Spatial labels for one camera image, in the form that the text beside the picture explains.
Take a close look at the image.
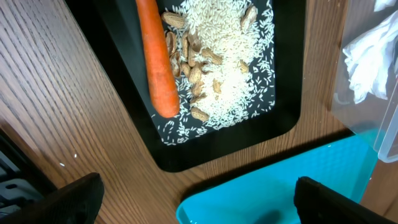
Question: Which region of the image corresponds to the teal serving tray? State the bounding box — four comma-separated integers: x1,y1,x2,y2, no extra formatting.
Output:
176,136,377,223

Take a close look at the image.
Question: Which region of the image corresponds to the clear plastic bin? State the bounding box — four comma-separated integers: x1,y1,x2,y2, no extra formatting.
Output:
331,0,397,163

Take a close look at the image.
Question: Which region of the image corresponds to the white napkin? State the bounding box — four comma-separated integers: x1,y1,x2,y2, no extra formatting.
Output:
340,0,397,104

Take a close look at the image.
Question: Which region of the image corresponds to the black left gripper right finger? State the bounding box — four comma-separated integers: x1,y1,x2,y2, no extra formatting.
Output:
294,177,394,224

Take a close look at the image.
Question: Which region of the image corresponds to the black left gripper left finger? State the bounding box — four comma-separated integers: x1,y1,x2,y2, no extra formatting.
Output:
1,172,104,224

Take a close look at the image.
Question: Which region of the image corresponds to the orange carrot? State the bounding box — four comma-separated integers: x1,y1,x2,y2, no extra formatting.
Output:
136,0,180,118

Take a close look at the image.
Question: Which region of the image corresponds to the pile of rice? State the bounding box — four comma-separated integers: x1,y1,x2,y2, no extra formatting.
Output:
151,0,275,146

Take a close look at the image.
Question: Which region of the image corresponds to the black tray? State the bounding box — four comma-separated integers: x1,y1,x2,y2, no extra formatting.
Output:
67,0,306,172

